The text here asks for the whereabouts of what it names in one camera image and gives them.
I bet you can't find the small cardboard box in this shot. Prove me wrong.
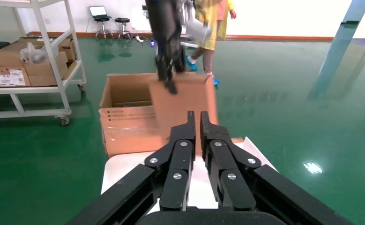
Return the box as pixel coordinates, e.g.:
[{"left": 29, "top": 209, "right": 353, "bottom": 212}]
[{"left": 148, "top": 74, "right": 219, "bottom": 158}]

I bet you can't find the white metal shelf cart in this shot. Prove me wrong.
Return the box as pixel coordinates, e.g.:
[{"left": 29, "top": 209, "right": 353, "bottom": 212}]
[{"left": 0, "top": 0, "right": 87, "bottom": 127}]

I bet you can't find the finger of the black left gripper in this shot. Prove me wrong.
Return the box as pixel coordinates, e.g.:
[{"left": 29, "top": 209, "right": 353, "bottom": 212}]
[
  {"left": 173, "top": 51, "right": 188, "bottom": 75},
  {"left": 160, "top": 63, "right": 179, "bottom": 95}
]

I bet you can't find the gray wrist camera box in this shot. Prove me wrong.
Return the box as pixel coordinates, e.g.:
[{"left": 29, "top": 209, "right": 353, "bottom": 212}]
[{"left": 185, "top": 17, "right": 213, "bottom": 46}]

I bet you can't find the person in yellow coat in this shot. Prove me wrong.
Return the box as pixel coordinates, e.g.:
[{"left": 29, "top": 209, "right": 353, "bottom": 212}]
[{"left": 185, "top": 0, "right": 237, "bottom": 87}]

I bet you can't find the cardboard carton with white labels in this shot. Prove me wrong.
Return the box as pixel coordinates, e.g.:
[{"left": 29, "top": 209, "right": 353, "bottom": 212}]
[{"left": 0, "top": 64, "right": 33, "bottom": 88}]

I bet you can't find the open laptop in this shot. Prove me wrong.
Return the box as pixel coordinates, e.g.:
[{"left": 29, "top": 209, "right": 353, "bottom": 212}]
[{"left": 88, "top": 5, "right": 112, "bottom": 19}]

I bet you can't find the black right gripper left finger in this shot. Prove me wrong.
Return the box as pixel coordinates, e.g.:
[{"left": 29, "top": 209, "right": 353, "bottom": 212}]
[{"left": 144, "top": 111, "right": 196, "bottom": 212}]

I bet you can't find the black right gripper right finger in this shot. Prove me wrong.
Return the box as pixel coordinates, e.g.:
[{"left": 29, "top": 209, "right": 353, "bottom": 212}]
[{"left": 200, "top": 111, "right": 263, "bottom": 212}]

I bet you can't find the brown cardboard carton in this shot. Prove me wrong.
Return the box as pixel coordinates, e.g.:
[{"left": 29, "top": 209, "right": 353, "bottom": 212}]
[
  {"left": 0, "top": 41, "right": 34, "bottom": 68},
  {"left": 24, "top": 52, "right": 69, "bottom": 77},
  {"left": 58, "top": 37, "right": 77, "bottom": 62},
  {"left": 28, "top": 73, "right": 66, "bottom": 88}
]

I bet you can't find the clear plastic bag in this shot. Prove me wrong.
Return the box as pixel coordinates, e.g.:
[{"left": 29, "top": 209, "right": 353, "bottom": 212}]
[{"left": 20, "top": 42, "right": 59, "bottom": 65}]

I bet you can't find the large open cardboard box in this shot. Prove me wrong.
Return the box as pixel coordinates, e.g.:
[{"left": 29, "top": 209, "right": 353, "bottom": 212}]
[{"left": 99, "top": 72, "right": 246, "bottom": 159}]

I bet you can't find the blue pillar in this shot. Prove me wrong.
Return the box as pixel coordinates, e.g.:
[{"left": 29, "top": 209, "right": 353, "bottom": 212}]
[{"left": 306, "top": 0, "right": 365, "bottom": 102}]

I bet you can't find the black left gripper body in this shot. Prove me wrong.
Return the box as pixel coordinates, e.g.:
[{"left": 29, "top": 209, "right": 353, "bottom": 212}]
[{"left": 145, "top": 0, "right": 184, "bottom": 68}]

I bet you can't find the black round stool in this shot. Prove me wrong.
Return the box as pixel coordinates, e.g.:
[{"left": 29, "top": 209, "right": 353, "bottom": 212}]
[
  {"left": 114, "top": 17, "right": 133, "bottom": 40},
  {"left": 94, "top": 15, "right": 113, "bottom": 40}
]

